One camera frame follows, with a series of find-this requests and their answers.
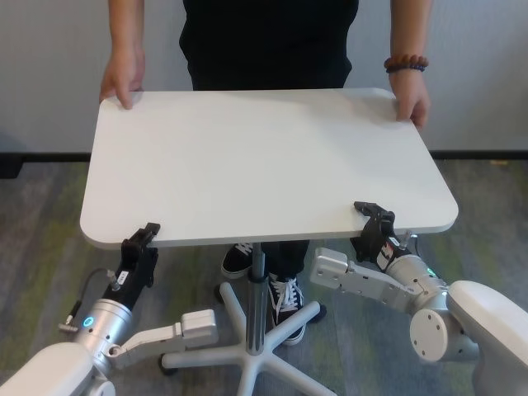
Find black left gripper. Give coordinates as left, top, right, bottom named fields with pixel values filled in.
left=101, top=222, right=162, bottom=311

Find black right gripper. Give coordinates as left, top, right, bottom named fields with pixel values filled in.
left=349, top=200, right=402, bottom=273

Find white rolling pedestal table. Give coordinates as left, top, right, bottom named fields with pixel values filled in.
left=79, top=87, right=460, bottom=396

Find person's right forearm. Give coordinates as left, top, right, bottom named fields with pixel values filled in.
left=107, top=0, right=144, bottom=53

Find person's left forearm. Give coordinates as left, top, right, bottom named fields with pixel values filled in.
left=389, top=0, right=422, bottom=61

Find person's left hand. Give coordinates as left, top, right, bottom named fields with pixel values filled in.
left=389, top=69, right=432, bottom=129

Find person's right hand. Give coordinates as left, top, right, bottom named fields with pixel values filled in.
left=98, top=45, right=146, bottom=111

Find black trousers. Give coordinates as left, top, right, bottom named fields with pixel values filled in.
left=234, top=239, right=310, bottom=281

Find black white-laced sneaker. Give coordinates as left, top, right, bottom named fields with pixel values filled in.
left=221, top=242, right=260, bottom=279
left=266, top=274, right=307, bottom=347

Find black floor block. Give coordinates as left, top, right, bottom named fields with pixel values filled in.
left=0, top=158, right=24, bottom=182

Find person in black clothes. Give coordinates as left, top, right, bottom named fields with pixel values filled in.
left=179, top=0, right=358, bottom=92

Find right wrist cable connector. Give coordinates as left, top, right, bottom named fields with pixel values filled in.
left=396, top=229, right=418, bottom=253

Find wrist cable connector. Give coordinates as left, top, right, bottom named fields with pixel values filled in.
left=57, top=266, right=119, bottom=332
left=396, top=229, right=418, bottom=253

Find left wrist cable connector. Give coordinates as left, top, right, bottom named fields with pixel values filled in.
left=57, top=266, right=119, bottom=332

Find dark bead bracelet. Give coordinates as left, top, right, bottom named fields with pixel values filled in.
left=385, top=64, right=428, bottom=75

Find brown wooden bead bracelet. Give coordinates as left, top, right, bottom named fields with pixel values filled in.
left=383, top=54, right=430, bottom=72

